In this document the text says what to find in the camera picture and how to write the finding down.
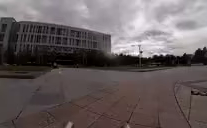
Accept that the row of dark trees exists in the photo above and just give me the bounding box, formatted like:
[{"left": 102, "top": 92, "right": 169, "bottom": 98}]
[{"left": 0, "top": 45, "right": 207, "bottom": 68}]

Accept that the grey paved plaza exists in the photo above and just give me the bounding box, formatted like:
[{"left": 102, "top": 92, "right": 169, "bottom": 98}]
[{"left": 0, "top": 65, "right": 207, "bottom": 128}]

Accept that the lamp pole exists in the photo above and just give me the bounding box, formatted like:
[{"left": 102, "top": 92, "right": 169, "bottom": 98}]
[{"left": 136, "top": 44, "right": 144, "bottom": 68}]

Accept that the long grey office building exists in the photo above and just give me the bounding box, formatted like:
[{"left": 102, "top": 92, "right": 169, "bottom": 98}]
[{"left": 0, "top": 17, "right": 112, "bottom": 58}]

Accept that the low raised grass bed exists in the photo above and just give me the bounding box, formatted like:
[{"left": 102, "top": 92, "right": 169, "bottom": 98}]
[{"left": 0, "top": 65, "right": 53, "bottom": 80}]

